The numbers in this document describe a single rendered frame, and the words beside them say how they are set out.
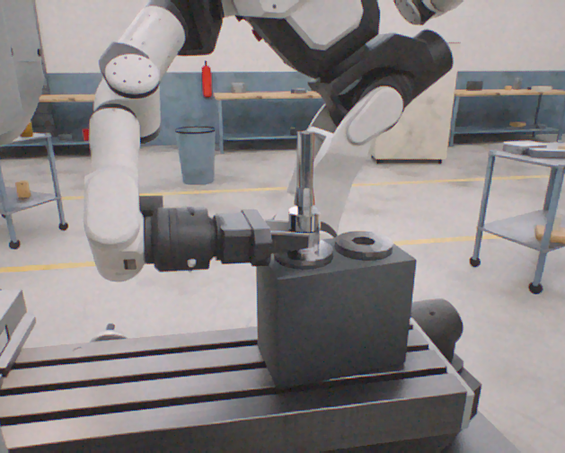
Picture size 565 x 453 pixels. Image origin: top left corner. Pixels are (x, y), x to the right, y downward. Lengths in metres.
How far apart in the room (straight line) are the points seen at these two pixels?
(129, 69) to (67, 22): 7.62
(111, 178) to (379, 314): 0.43
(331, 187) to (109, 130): 0.51
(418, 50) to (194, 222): 0.65
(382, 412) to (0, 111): 0.60
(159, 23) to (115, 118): 0.22
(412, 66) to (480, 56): 8.51
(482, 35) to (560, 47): 1.62
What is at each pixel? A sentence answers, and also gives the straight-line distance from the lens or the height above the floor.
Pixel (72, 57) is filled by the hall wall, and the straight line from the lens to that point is 8.35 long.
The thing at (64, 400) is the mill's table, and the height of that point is 0.94.
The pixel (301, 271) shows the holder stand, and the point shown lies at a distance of 0.64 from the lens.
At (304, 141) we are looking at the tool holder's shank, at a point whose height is 1.30.
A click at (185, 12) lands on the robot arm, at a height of 1.49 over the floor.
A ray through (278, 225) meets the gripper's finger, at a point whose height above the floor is 1.17.
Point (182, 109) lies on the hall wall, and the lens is 8.15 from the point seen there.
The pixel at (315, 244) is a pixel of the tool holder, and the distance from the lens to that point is 0.66.
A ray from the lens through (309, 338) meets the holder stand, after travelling 0.68.
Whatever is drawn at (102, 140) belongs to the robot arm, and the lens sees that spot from 0.70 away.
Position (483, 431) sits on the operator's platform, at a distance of 1.55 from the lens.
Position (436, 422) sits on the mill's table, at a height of 0.89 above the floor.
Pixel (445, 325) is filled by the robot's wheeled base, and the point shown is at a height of 0.72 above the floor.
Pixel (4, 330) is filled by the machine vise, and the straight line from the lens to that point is 0.89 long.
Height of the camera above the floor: 1.41
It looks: 20 degrees down
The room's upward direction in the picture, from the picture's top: straight up
